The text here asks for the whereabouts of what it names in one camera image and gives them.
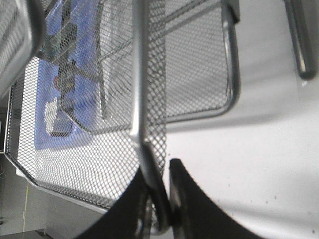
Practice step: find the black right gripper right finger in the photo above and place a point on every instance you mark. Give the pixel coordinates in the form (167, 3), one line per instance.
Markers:
(194, 214)

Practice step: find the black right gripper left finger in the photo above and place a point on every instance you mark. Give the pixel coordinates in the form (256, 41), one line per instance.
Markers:
(128, 217)

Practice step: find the silver mesh tray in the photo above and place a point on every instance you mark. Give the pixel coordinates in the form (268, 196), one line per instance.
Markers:
(167, 61)
(94, 175)
(22, 31)

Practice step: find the red emergency stop button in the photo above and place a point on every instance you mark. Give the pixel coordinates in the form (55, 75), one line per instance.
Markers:
(64, 82)

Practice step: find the white circuit breaker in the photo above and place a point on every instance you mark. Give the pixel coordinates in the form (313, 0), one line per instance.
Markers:
(57, 122)

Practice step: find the blue plastic tray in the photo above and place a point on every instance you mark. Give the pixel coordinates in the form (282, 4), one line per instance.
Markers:
(83, 105)

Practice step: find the green terminal block component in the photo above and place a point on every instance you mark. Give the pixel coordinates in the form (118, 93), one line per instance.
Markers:
(57, 44)

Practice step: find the silver wire rack frame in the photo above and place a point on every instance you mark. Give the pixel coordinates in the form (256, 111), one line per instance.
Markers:
(304, 56)

